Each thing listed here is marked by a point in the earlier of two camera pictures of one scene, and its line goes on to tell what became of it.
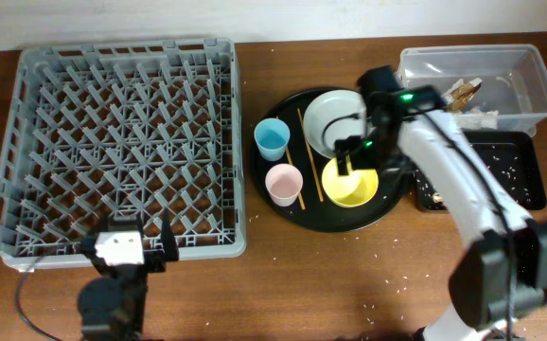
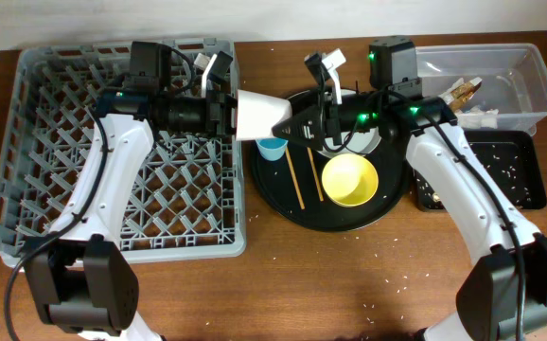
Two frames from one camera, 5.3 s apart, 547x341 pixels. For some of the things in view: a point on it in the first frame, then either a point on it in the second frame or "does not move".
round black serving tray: x=288 y=173 does not move
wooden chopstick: x=310 y=157 does not move
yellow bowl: x=353 y=189 does not move
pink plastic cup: x=283 y=184 -> x=256 y=115
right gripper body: x=363 y=154 -> x=333 y=121
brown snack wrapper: x=461 y=92 does not move
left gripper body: x=154 y=264 -> x=215 y=112
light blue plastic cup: x=272 y=135 does not move
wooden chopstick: x=291 y=162 does not move
